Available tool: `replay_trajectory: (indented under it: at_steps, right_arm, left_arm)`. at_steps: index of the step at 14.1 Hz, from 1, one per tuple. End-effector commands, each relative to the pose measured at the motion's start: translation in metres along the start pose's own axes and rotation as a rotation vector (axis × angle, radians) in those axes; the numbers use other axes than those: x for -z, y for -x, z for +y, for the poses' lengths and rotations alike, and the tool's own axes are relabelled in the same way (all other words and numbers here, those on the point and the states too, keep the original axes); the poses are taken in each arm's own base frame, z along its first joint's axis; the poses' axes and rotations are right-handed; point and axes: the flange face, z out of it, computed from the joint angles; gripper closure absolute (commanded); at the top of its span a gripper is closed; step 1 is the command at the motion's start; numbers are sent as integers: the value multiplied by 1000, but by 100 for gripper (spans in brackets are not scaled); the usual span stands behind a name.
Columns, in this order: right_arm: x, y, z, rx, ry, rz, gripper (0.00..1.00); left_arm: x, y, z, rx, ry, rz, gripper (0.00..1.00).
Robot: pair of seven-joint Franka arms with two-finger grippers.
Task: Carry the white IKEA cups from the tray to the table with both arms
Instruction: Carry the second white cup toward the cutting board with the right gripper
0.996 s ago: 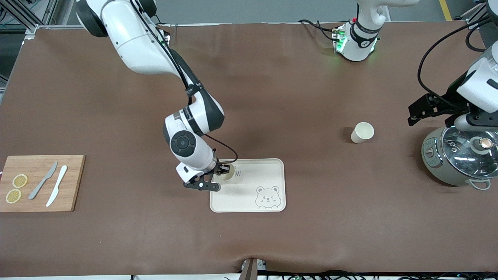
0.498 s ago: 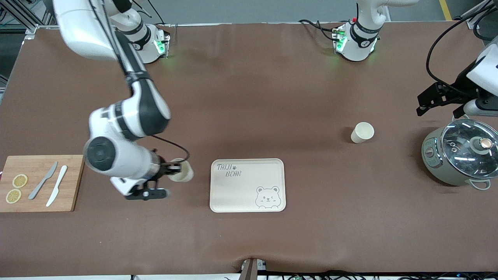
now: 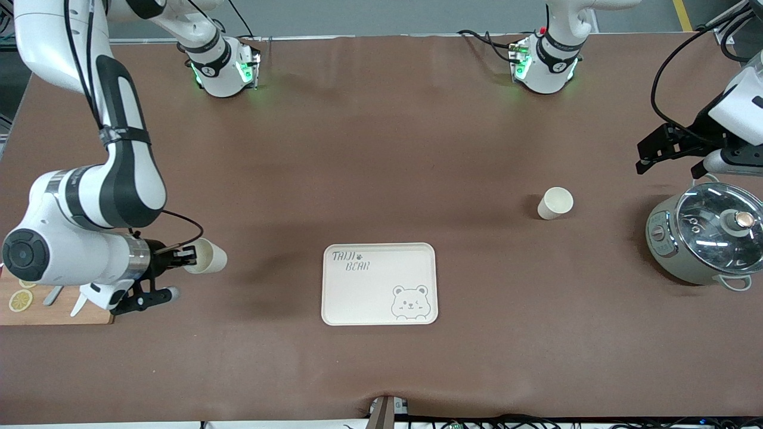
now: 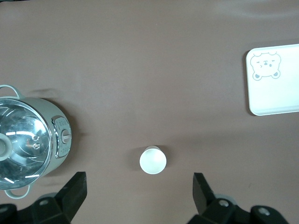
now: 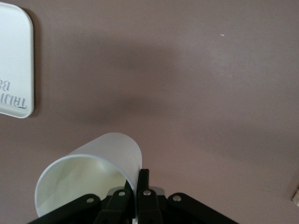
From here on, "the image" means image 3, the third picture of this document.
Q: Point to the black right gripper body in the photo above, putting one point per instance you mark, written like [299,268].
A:
[156,260]

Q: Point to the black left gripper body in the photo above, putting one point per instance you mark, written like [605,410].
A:
[696,132]

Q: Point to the white IKEA cup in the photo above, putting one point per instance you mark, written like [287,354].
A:
[555,204]
[210,256]

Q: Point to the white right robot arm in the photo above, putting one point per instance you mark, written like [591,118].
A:
[71,256]

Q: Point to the grey-green cooking pot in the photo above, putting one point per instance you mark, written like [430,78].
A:
[661,250]

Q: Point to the glass pot lid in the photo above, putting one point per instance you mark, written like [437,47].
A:
[709,238]

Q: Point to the white plastic knife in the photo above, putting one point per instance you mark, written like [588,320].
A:
[78,307]

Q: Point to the grey plastic knife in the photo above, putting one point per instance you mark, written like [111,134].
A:
[52,296]

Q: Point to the bamboo cutting board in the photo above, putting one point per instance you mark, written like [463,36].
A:
[53,316]

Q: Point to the yellow lemon slice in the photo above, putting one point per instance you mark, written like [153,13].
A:
[21,300]
[27,284]

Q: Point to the cream bear print tray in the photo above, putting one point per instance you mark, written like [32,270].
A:
[369,298]

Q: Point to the brown table mat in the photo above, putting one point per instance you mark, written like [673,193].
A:
[381,149]

